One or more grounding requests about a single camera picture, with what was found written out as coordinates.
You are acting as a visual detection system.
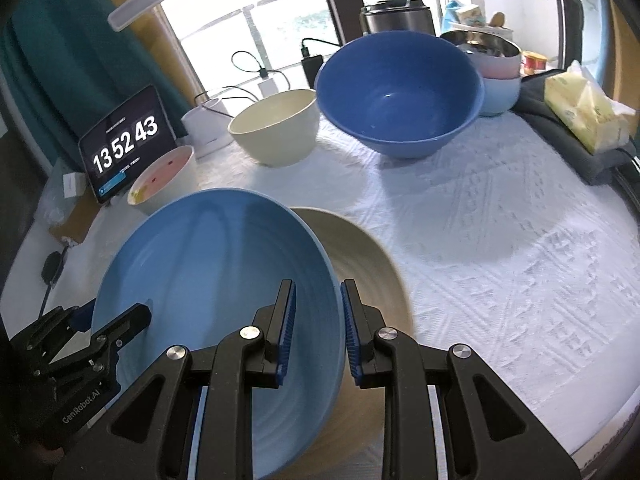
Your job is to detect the white charger adapter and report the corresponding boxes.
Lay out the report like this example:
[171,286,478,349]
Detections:
[258,67,279,98]

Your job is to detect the tablet showing clock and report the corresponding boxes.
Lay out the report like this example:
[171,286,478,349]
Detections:
[78,84,177,204]

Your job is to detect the cardboard box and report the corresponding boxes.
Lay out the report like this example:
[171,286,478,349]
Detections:
[49,188,101,245]

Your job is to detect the teal curtain left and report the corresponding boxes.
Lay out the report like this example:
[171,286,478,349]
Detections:
[1,0,190,170]

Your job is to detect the cream bowl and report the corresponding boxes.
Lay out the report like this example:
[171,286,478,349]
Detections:
[228,89,320,167]

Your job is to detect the stainless steel tumbler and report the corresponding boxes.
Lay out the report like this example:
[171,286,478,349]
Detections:
[359,0,436,36]

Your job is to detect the white small box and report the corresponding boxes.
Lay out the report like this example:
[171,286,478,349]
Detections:
[63,172,87,200]

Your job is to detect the large dark blue bowl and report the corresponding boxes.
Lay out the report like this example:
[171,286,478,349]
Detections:
[314,30,485,159]

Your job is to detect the yellow tissue pack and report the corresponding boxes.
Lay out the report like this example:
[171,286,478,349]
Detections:
[544,60,636,155]

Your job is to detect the cream plate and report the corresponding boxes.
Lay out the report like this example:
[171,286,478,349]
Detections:
[290,207,413,476]

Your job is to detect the black charger adapter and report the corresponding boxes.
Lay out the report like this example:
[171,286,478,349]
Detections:
[300,47,324,89]

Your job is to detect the stacked pastel bowls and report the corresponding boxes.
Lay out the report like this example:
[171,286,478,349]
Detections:
[440,30,522,117]

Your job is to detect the pink strawberry bowl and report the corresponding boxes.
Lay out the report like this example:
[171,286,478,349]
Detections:
[127,145,200,216]

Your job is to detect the white desk lamp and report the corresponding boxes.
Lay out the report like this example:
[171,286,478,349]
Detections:
[107,0,233,159]

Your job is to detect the yellow curtain left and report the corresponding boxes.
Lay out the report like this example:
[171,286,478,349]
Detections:
[111,0,195,103]

